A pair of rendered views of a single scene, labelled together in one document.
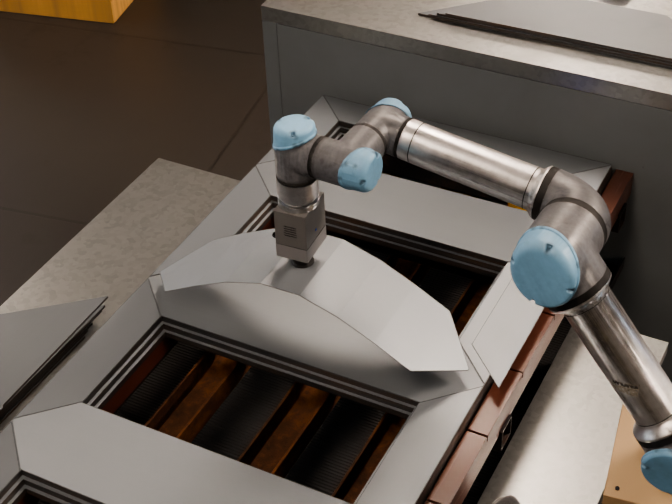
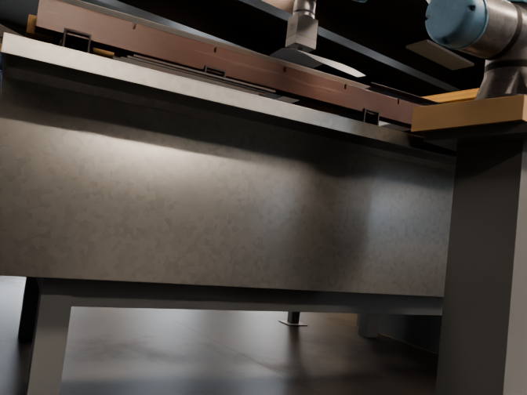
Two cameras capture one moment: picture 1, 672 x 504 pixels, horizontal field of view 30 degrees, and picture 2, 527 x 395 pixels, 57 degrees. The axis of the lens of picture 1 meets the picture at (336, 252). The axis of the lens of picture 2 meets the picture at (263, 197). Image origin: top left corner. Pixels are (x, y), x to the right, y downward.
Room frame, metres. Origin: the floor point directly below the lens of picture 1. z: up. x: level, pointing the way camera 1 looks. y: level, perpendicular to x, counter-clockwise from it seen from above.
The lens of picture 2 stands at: (0.43, -0.81, 0.44)
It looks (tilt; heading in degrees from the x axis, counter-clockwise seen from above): 3 degrees up; 34
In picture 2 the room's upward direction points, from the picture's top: 6 degrees clockwise
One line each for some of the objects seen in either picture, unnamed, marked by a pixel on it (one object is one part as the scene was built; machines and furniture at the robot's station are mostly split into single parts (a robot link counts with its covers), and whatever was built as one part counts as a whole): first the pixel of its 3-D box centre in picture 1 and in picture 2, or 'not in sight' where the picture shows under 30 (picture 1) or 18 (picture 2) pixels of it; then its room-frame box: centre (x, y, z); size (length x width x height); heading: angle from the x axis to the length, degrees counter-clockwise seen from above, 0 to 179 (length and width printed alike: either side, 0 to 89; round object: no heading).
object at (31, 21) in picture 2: not in sight; (40, 30); (0.97, 0.18, 0.79); 0.06 x 0.05 x 0.04; 62
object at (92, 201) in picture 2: not in sight; (298, 215); (1.44, -0.22, 0.48); 1.30 x 0.04 x 0.35; 152
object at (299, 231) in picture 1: (295, 219); (300, 33); (1.83, 0.07, 1.12); 0.10 x 0.09 x 0.16; 65
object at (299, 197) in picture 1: (298, 185); (305, 9); (1.82, 0.06, 1.20); 0.08 x 0.08 x 0.05
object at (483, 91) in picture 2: not in sight; (511, 91); (1.55, -0.65, 0.78); 0.15 x 0.15 x 0.10
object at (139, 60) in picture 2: not in sight; (173, 84); (1.10, -0.10, 0.70); 0.39 x 0.12 x 0.04; 152
